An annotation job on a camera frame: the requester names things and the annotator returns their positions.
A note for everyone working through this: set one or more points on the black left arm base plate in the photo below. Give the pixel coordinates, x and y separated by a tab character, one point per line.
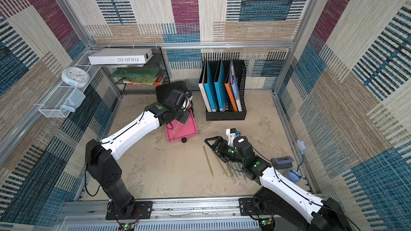
133	211

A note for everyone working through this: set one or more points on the red book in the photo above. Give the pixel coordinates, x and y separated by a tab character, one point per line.
144	80

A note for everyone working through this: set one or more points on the teal folder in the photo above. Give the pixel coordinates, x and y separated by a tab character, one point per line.
208	83
219	82

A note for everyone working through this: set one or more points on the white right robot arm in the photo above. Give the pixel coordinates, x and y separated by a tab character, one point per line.
278	195

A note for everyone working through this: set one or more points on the teal folder left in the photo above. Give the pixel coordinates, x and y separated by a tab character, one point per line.
208	83

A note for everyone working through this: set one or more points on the black mesh file holder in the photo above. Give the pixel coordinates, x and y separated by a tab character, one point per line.
229	114

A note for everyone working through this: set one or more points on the orange folder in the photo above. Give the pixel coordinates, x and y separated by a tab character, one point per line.
230	93

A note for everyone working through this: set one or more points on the black mesh wire shelf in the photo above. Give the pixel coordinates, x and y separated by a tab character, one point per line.
158	60

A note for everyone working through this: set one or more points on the white round clock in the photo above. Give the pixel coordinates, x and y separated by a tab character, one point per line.
75	77

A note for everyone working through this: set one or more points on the black drawer cabinet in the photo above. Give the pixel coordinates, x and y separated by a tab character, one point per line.
164	90

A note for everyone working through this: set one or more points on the teal folder right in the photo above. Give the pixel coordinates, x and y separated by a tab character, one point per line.
219	82

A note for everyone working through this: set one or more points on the green pencil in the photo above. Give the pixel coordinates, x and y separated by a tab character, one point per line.
236	173
231	173

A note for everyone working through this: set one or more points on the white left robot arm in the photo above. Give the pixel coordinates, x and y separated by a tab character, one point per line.
101	156

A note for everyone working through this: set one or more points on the grey charger block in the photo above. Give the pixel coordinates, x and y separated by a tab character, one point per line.
282	162

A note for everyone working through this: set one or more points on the green book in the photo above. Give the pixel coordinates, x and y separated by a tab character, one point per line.
136	72

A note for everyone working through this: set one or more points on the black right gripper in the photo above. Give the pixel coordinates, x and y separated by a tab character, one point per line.
220	144

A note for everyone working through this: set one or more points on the light blue cloth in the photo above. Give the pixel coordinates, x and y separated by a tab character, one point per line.
73	101

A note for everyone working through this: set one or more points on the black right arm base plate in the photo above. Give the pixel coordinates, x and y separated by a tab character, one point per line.
249	206

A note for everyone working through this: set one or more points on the white wire basket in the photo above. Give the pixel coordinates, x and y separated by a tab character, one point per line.
51	107

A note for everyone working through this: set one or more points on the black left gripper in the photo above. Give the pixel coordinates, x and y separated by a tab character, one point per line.
186	114

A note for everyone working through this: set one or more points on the white folio box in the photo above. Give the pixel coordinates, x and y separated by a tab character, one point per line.
120	56

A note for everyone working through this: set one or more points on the white binder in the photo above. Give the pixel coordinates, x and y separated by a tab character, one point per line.
202	89

